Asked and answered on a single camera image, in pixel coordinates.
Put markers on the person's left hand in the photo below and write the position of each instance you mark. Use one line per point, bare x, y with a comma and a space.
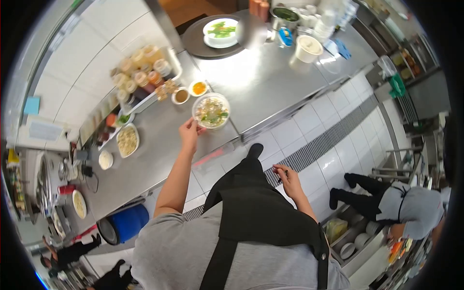
189, 136

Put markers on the person's right hand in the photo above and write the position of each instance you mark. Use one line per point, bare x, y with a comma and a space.
292, 186

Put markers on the person's right fingers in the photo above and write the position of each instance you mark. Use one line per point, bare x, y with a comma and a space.
281, 170

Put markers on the person's left thumb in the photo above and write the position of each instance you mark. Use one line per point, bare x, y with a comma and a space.
201, 131

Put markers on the person's left fingers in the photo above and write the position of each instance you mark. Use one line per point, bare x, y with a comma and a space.
190, 122

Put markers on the small black pen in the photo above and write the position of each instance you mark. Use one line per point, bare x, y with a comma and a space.
285, 174

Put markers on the clear bowl of soup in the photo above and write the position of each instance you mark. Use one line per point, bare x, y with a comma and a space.
211, 110

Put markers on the small bowl of brown sauce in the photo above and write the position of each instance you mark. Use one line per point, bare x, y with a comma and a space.
180, 96

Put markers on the person's legs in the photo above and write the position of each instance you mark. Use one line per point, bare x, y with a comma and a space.
255, 151

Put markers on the small bowl of orange sauce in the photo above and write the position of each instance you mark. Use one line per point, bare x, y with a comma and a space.
198, 88

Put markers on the tray of seasoning jars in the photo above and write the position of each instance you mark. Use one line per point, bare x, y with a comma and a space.
145, 76

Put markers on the oval plate of pale food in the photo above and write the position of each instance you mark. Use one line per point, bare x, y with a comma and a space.
127, 140

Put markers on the small dish of greens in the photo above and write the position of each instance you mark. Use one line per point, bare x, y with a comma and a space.
124, 118

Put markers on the round dark tray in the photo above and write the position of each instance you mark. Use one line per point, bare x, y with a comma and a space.
192, 43

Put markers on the small white bowl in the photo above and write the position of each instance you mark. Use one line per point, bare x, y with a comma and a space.
106, 160

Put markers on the white bowl of green vegetables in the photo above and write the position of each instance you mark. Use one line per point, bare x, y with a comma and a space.
220, 32

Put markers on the steel drawer with white bowls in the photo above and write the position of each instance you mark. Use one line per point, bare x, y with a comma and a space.
357, 241

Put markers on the blue plastic barrel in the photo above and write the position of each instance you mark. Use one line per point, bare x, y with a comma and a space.
127, 223

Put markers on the white paper tub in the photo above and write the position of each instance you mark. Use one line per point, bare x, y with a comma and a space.
308, 49

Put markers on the person's body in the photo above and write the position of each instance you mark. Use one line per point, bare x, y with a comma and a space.
174, 253

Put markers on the small blue packet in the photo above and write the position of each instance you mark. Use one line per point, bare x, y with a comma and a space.
285, 37

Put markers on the brown cylinder jars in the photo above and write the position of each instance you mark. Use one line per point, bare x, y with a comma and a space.
259, 8

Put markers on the blue cloth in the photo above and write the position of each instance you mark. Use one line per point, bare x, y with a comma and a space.
342, 49

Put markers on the white plate of noodles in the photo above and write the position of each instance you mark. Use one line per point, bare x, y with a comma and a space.
79, 204

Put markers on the red cup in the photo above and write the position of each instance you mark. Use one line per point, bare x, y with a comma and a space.
67, 189

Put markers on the steel pot with greens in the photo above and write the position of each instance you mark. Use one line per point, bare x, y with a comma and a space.
285, 16

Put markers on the green plastic bag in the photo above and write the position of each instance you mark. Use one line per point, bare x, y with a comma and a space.
397, 85

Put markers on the stack of white cups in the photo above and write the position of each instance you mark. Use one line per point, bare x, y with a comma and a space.
323, 23

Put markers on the blue paper note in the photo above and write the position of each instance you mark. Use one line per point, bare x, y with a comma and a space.
32, 105

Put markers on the steel shelf with food containers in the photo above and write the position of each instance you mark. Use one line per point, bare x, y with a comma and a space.
409, 61

